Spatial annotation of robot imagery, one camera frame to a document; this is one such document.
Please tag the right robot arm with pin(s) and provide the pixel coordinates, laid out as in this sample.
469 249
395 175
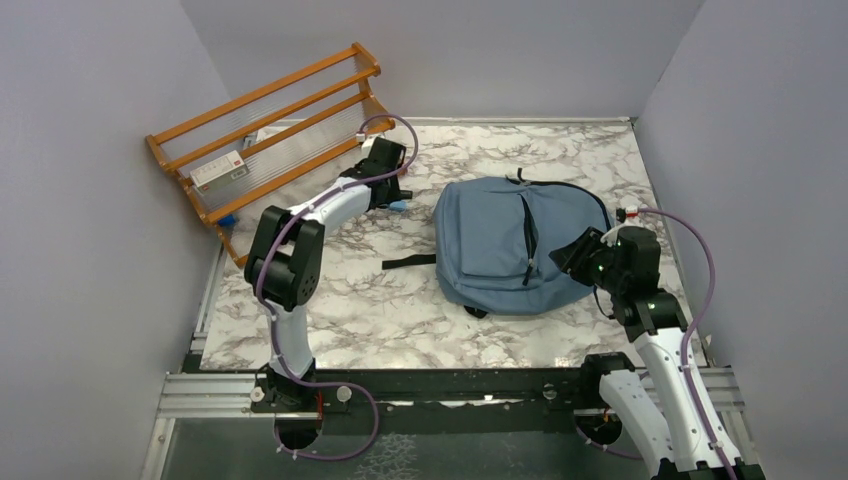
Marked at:
679 435

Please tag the white box on shelf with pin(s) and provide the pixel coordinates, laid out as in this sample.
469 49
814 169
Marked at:
219 173

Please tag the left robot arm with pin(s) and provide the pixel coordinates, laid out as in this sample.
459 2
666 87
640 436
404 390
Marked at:
285 259

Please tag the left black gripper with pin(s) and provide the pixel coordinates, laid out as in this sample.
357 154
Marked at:
392 193

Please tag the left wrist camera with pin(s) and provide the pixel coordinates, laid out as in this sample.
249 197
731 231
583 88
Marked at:
365 140

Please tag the blue highlighter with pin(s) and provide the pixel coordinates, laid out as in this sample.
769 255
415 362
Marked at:
398 206

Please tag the blue backpack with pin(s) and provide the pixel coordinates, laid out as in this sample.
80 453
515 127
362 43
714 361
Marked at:
493 239

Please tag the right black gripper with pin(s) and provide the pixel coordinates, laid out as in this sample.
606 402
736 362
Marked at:
574 256

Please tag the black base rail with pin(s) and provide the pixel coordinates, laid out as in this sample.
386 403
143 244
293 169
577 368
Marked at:
408 401

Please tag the wooden shelf rack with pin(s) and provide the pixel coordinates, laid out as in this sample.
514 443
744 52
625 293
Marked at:
283 130

